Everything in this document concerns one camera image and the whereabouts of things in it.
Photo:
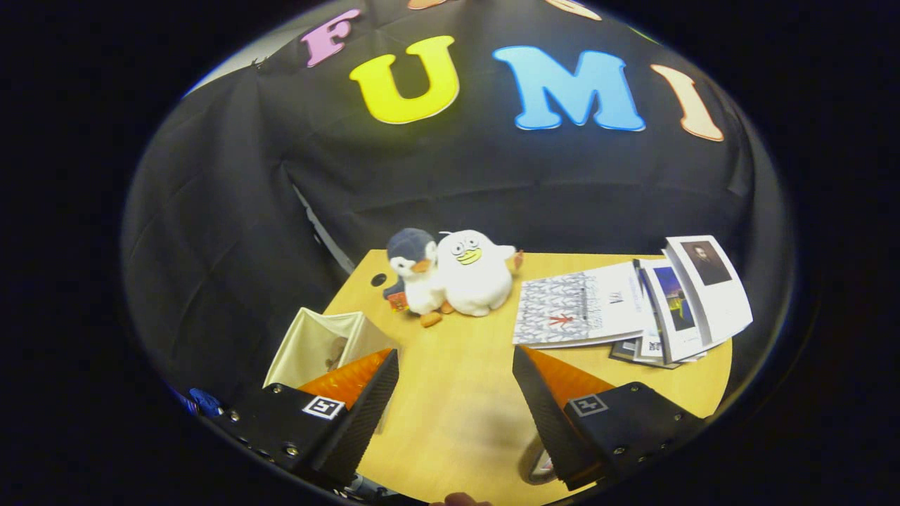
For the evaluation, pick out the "grey patterned book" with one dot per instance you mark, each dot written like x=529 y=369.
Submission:
x=569 y=309

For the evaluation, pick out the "dark book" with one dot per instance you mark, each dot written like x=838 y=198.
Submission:
x=622 y=350

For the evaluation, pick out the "white book black lettering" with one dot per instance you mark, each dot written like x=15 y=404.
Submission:
x=650 y=346

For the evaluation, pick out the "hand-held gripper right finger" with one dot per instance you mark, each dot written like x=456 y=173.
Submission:
x=552 y=429

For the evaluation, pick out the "blue cloth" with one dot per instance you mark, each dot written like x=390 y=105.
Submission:
x=205 y=403

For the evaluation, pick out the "grey white penguin plush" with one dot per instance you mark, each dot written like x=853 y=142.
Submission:
x=422 y=288

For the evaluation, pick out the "beige fabric storage box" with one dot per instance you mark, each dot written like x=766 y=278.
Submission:
x=309 y=344

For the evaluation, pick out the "white book portrait picture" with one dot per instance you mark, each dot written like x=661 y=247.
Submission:
x=717 y=295

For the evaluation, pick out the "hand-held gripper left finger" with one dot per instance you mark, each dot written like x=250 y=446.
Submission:
x=358 y=429

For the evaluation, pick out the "white duck plush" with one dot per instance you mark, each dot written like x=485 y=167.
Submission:
x=474 y=281

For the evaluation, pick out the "white book blue picture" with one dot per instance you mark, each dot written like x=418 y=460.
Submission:
x=675 y=302

